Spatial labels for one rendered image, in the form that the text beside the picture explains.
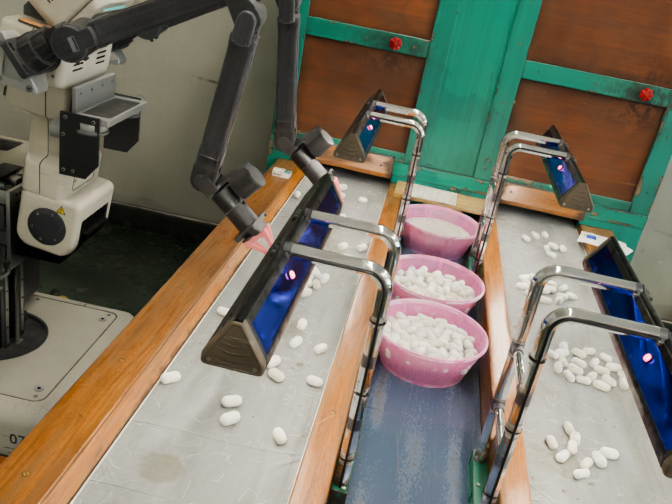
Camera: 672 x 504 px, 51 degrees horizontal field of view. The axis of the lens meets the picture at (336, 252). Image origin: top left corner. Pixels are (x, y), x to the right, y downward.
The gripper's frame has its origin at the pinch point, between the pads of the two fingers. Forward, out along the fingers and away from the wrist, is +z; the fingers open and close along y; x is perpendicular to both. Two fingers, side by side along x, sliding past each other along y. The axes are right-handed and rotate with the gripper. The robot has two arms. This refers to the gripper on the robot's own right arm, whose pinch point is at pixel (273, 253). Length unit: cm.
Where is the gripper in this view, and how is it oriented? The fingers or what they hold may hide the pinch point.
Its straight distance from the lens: 172.2
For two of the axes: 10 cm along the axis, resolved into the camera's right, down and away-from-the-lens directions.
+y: 1.6, -3.7, 9.1
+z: 6.2, 7.6, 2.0
